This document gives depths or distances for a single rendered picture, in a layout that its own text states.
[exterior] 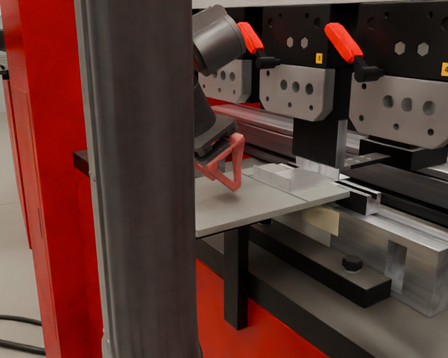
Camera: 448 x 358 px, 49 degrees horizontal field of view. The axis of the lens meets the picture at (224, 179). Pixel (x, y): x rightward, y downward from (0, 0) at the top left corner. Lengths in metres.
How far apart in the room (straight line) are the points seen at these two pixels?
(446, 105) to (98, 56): 0.44
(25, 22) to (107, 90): 1.20
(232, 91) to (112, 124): 0.67
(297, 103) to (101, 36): 0.55
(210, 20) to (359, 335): 0.42
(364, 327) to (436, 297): 0.10
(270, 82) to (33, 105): 0.81
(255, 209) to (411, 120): 0.22
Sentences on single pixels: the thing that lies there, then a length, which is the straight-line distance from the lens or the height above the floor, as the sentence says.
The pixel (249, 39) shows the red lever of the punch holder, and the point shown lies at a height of 1.21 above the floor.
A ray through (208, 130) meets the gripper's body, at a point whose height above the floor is 1.11.
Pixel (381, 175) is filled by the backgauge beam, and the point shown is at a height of 0.95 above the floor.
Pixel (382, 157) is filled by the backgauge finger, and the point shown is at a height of 1.00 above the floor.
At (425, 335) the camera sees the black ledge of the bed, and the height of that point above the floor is 0.88.
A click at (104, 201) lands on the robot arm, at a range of 0.27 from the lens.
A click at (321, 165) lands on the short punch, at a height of 1.02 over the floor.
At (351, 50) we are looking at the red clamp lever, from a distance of 0.65.
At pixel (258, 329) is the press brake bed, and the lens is 0.80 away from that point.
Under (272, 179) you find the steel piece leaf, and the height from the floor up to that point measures 1.01.
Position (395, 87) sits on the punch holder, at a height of 1.16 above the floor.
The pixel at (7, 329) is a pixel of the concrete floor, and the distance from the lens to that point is 2.36.
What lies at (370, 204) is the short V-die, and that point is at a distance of 0.75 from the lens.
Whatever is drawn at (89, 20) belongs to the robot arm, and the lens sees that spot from 0.25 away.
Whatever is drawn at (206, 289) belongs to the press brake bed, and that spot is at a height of 0.78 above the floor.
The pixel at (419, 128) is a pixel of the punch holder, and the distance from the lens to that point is 0.63.
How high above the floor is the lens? 1.24
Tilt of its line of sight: 18 degrees down
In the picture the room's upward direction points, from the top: straight up
